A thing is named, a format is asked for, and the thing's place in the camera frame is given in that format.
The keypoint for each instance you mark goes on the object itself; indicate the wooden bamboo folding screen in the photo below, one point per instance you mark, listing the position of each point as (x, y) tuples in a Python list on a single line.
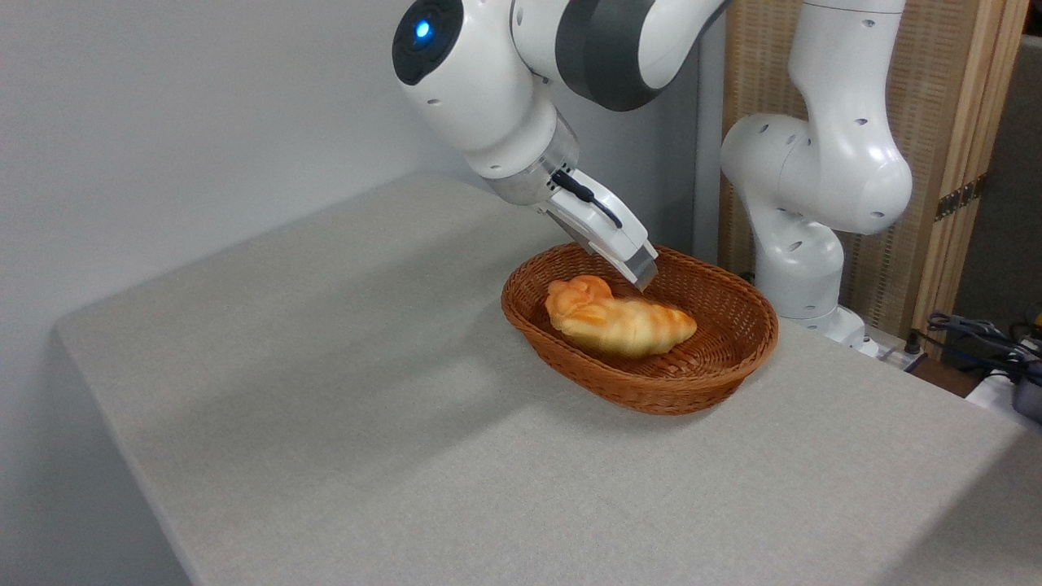
[(936, 81)]

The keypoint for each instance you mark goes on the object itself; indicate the brown wicker basket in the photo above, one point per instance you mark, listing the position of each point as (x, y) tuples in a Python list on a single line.
[(716, 358)]

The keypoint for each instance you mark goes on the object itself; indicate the braided long bread loaf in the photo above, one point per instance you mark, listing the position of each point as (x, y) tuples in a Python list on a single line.
[(627, 327)]

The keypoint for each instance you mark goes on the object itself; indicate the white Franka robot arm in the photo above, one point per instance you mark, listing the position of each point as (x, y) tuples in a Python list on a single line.
[(480, 89)]

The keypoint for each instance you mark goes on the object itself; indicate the round orange bread roll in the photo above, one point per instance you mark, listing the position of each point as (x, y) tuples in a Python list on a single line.
[(580, 288)]

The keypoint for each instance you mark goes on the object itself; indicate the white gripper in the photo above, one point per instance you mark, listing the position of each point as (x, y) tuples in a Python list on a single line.
[(602, 232)]

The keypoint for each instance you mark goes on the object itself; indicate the white power strip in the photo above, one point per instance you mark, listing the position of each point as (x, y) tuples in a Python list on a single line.
[(895, 356)]

